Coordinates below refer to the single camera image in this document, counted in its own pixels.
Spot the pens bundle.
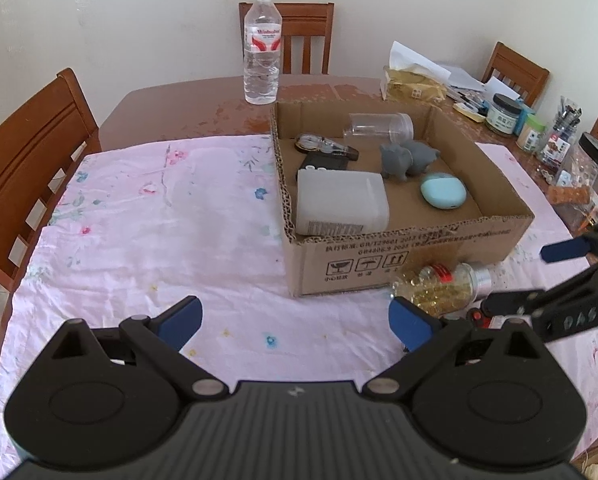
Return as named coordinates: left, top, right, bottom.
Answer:
left=447, top=87, right=489, bottom=122

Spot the gold tissue pack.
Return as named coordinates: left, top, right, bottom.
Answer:
left=379, top=41, right=451, bottom=105

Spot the white translucent plastic container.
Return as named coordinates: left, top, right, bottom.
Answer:
left=295, top=169, right=389, bottom=236

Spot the clear water bottle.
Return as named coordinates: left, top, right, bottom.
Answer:
left=243, top=0, right=283, bottom=105

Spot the pink floral tablecloth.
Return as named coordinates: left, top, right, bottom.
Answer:
left=0, top=134, right=598, bottom=480

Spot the wooden chair left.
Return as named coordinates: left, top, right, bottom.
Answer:
left=0, top=68, right=100, bottom=292

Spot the pen holder cup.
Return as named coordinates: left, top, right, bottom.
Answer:
left=536, top=96, right=582, bottom=171

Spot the jar of golden capsules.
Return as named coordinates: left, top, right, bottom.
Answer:
left=391, top=262, right=492, bottom=318

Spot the small red black toy car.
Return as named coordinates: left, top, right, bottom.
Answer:
left=466, top=308, right=491, bottom=328

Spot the small jar black lid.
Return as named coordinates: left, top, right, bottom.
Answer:
left=486, top=93, right=523, bottom=136

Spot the stack of papers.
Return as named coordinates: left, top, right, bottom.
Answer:
left=443, top=65, right=502, bottom=94

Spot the wooden chair far centre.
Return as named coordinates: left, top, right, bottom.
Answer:
left=237, top=1, right=336, bottom=75

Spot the light blue round case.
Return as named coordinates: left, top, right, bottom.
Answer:
left=419, top=172, right=467, bottom=210

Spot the cardboard box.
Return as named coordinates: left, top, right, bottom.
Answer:
left=271, top=100, right=534, bottom=297

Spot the black digital timer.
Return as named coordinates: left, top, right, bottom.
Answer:
left=300, top=153, right=349, bottom=170

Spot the grey animal figurine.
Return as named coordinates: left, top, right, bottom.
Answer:
left=379, top=140, right=440, bottom=181

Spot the correction tape dispenser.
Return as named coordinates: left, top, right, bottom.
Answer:
left=295, top=133, right=359, bottom=162

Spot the small jar green lid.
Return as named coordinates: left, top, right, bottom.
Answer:
left=516, top=115, right=546, bottom=153

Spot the large clear jar black lid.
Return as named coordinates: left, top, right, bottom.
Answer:
left=554, top=132, right=598, bottom=232

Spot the wooden chair far right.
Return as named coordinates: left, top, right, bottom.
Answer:
left=482, top=41, right=550, bottom=106

